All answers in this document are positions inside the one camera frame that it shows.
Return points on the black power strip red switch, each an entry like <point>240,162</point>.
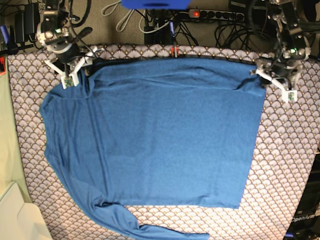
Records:
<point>216,15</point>

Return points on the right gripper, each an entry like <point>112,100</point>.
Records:
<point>64,51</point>

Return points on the blue handled clamp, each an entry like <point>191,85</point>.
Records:
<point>9,40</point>

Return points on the black OpenArm case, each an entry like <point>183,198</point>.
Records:
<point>305,224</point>

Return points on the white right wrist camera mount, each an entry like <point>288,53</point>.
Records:
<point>69,75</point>

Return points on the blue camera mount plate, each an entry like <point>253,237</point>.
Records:
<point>156,4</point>

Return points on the blue long-sleeve T-shirt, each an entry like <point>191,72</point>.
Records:
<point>162,132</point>

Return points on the light green cloth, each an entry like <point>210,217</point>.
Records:
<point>11,166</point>

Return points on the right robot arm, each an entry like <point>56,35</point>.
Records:
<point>57,34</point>

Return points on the fan-patterned tablecloth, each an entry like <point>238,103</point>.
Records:
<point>285,150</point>

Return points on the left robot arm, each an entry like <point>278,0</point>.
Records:
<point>290,49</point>

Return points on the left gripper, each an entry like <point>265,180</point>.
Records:
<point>286,71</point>

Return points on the red table clamp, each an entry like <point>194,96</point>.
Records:
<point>174,51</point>

